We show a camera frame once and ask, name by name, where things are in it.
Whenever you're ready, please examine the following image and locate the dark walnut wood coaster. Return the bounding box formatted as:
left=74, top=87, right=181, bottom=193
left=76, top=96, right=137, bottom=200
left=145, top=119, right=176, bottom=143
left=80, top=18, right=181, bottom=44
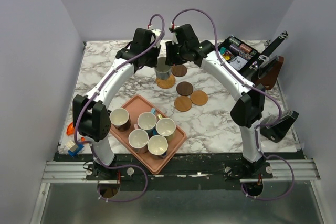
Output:
left=172, top=65, right=187, bottom=77

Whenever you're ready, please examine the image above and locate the cream cup with teal handle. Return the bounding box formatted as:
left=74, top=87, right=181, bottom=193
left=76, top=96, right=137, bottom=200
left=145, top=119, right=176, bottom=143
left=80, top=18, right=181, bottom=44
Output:
left=154, top=57, right=172, bottom=80

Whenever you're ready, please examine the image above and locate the light wood coaster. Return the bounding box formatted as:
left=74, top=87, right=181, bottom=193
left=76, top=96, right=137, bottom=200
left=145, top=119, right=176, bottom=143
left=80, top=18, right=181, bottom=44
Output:
left=174, top=96, right=192, bottom=112
left=191, top=90, right=208, bottom=106

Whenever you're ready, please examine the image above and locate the cream cup dark brown body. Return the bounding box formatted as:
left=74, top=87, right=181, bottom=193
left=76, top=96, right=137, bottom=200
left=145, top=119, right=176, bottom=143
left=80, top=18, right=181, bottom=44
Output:
left=110, top=108, right=131, bottom=132

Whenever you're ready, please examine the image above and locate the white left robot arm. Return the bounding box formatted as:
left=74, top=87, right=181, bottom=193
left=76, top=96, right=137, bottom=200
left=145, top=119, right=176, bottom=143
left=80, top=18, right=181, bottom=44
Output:
left=72, top=25, right=164, bottom=179

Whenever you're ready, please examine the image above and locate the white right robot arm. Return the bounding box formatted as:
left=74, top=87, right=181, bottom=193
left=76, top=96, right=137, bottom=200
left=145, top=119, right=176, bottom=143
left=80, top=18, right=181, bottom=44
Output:
left=165, top=24, right=265, bottom=178

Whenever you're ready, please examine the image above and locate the cream cup olive body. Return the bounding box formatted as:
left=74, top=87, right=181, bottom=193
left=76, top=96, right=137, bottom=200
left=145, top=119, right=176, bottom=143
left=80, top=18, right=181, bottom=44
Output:
left=155, top=114, right=176, bottom=142

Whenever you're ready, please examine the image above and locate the black chip case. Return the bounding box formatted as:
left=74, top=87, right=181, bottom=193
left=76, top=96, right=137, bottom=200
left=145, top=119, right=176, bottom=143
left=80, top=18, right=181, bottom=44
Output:
left=218, top=31, right=289, bottom=79

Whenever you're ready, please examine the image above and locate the brown leather pouch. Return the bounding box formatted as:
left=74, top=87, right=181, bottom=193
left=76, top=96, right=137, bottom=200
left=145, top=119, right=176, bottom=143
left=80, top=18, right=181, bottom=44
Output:
left=253, top=56, right=284, bottom=90

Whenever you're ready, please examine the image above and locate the orange curved toy piece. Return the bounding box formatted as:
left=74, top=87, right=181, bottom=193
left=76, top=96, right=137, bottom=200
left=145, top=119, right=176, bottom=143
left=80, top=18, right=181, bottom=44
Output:
left=66, top=122, right=75, bottom=136

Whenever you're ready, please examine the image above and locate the black phone stand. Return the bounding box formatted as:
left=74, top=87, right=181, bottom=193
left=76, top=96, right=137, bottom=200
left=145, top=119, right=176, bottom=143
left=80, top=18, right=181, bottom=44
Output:
left=260, top=110, right=299, bottom=143

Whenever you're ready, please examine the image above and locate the blue white toy block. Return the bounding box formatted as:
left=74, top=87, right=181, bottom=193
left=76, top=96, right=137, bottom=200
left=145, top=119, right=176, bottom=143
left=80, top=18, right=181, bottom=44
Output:
left=66, top=141, right=83, bottom=156

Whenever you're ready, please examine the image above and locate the cream cup blue handle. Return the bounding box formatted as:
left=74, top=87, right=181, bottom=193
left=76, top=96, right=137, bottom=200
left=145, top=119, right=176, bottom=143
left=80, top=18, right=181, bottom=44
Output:
left=137, top=108, right=157, bottom=135

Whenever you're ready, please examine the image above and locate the cream cup navy handle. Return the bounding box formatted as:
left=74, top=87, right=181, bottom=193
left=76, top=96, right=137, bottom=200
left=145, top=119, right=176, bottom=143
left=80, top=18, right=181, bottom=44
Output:
left=147, top=135, right=169, bottom=158

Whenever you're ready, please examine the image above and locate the aluminium mounting rail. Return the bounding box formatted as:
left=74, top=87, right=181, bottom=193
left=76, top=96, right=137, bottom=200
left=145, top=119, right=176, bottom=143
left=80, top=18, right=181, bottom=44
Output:
left=42, top=159, right=321, bottom=184

